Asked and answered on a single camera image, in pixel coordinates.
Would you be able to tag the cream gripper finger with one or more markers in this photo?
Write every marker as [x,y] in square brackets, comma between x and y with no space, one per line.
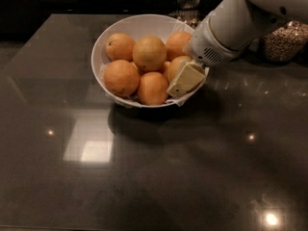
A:
[187,78]

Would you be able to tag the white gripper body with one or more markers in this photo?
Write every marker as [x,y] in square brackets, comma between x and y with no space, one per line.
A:
[205,46]

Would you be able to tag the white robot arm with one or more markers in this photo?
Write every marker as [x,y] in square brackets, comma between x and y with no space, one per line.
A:
[226,31]

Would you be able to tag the white bowl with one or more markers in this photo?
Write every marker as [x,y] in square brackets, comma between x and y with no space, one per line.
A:
[136,27]

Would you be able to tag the hidden orange in middle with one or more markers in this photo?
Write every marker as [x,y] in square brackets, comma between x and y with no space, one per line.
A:
[164,69]

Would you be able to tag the left glass cereal jar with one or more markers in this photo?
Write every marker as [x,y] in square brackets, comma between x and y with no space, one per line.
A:
[187,11]

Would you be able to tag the glass cereal jar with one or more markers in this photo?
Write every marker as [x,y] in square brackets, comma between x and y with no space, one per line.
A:
[283,44]
[187,11]

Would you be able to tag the right glass cereal jar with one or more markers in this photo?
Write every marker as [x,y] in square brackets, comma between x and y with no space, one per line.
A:
[283,44]

